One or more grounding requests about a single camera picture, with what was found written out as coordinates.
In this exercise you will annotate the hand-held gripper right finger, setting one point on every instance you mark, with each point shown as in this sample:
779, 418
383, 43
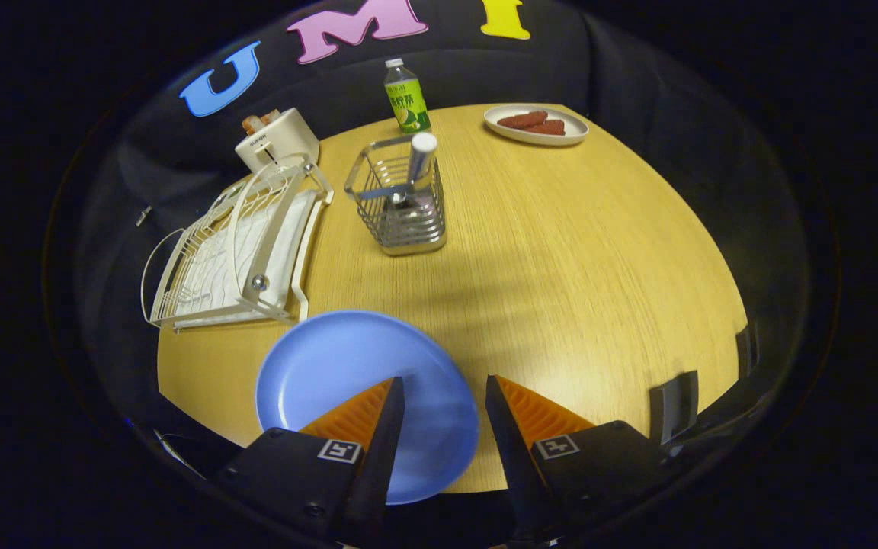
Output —
511, 457

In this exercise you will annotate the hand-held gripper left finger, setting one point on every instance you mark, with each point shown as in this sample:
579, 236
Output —
378, 457

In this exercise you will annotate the blue plate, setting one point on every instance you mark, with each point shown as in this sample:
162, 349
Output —
332, 366

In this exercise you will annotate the white oval dish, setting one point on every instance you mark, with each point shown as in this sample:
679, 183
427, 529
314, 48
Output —
496, 122

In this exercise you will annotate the dark grey chair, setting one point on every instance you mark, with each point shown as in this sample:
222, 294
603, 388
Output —
748, 351
674, 404

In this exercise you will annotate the white toaster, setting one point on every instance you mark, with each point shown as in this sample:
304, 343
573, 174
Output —
286, 141

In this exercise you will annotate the red meat slice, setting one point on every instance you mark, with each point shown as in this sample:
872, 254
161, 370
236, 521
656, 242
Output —
523, 120
549, 128

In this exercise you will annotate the white clip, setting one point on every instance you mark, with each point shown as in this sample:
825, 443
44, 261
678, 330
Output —
143, 216

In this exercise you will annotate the green label drink bottle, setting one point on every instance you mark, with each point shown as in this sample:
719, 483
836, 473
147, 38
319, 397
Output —
407, 103

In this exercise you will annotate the toast slice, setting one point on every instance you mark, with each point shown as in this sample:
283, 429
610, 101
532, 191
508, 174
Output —
253, 123
270, 116

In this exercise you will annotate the black backdrop cloth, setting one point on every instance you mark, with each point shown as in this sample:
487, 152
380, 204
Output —
637, 76

